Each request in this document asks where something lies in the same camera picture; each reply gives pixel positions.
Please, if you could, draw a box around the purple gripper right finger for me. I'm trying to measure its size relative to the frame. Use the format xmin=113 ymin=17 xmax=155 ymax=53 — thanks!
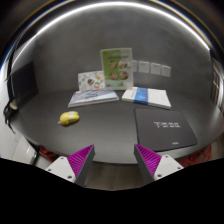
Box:
xmin=133 ymin=143 xmax=185 ymax=186

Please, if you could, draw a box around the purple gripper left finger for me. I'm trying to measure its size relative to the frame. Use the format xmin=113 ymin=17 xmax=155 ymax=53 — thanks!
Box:
xmin=45 ymin=144 xmax=96 ymax=188

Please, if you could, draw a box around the black mouse pad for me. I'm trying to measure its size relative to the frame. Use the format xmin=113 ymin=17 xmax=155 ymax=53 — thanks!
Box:
xmin=135 ymin=108 xmax=197 ymax=152

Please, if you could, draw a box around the yellow computer mouse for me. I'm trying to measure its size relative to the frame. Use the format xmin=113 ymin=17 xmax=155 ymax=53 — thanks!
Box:
xmin=59 ymin=111 xmax=79 ymax=126

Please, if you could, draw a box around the white box under table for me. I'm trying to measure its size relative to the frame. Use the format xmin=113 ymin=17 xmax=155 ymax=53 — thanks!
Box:
xmin=12 ymin=137 xmax=37 ymax=164

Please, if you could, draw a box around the grey blue flat book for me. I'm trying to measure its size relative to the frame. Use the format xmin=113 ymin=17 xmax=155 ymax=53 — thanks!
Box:
xmin=68 ymin=89 xmax=119 ymax=108

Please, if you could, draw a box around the white and blue book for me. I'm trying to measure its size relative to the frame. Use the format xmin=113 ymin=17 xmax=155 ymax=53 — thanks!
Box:
xmin=122 ymin=87 xmax=171 ymax=109

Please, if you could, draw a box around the small white illustrated card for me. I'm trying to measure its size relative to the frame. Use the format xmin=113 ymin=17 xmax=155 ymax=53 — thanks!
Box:
xmin=78 ymin=71 xmax=105 ymax=91

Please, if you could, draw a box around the black monitor at left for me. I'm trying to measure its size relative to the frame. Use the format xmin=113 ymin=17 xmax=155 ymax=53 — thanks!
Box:
xmin=7 ymin=63 xmax=38 ymax=110

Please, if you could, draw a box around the green standing menu card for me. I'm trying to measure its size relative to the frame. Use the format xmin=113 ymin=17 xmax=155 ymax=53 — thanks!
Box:
xmin=101 ymin=48 xmax=133 ymax=90

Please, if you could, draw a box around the orange cable under table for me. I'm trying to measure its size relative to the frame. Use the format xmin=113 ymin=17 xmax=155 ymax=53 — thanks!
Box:
xmin=176 ymin=145 xmax=213 ymax=168

